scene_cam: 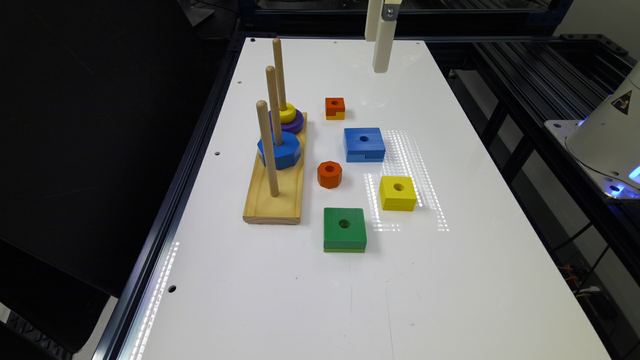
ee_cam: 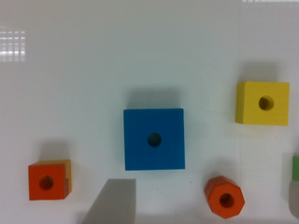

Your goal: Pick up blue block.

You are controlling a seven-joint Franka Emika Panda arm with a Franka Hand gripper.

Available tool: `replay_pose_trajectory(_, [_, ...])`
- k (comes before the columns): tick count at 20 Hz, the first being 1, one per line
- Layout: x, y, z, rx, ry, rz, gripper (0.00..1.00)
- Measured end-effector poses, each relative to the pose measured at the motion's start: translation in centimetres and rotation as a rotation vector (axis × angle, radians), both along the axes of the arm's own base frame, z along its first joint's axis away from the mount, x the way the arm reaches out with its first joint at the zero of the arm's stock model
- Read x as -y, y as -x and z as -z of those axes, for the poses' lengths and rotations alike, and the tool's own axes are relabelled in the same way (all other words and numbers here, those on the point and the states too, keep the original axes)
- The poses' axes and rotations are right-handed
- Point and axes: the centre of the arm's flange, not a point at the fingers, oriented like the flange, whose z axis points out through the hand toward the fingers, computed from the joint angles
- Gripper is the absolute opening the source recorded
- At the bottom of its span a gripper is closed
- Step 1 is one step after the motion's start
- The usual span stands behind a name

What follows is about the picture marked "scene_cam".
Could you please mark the orange octagon block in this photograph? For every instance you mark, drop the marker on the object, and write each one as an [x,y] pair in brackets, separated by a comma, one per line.
[329,174]

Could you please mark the green square block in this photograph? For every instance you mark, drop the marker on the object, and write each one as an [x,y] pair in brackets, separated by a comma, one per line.
[344,230]

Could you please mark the rear wooden peg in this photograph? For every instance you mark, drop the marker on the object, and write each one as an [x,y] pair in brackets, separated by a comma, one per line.
[279,68]

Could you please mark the small orange square block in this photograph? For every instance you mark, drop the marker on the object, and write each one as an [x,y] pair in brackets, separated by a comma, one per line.
[335,109]

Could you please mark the blue square block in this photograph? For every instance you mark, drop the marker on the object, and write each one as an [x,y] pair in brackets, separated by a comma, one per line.
[364,145]

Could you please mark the blue octagon block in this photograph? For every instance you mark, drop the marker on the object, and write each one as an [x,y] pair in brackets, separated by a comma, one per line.
[288,154]

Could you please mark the front wooden peg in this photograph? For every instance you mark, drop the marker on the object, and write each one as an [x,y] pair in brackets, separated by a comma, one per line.
[267,143]

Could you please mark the yellow square block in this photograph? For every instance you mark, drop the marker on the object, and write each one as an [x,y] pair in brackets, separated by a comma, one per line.
[397,193]

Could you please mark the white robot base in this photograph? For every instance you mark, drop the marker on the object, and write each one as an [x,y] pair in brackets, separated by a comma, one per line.
[605,144]

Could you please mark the black side panel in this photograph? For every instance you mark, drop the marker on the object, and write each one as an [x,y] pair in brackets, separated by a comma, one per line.
[99,100]

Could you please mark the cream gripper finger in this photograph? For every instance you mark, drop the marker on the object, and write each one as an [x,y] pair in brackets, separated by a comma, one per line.
[373,16]
[385,35]

